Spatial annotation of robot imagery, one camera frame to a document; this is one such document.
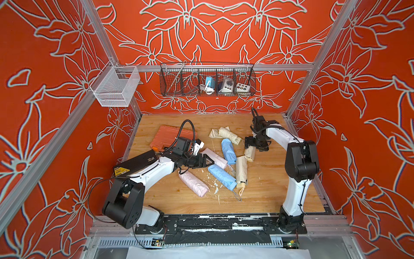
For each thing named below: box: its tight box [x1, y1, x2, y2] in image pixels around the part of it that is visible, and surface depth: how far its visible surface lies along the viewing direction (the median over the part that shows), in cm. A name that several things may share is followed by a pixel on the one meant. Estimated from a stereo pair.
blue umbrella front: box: [208, 164, 238, 192], surface depth 86 cm
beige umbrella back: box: [244, 145, 257, 162], surface depth 96 cm
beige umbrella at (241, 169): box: [235, 155, 248, 186], surface depth 89 cm
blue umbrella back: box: [221, 138, 237, 165], surface depth 97 cm
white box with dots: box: [236, 82, 251, 93], surface depth 96 cm
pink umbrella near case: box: [200, 147, 229, 170], surface depth 94 cm
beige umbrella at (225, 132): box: [218, 126, 242, 146], surface depth 105 cm
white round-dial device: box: [221, 77, 234, 93], surface depth 93 cm
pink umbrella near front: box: [178, 169, 210, 198], surface depth 84 cm
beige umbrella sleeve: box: [208, 126, 231, 139], surface depth 106 cm
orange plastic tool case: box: [149, 124, 198, 152], surface depth 105 cm
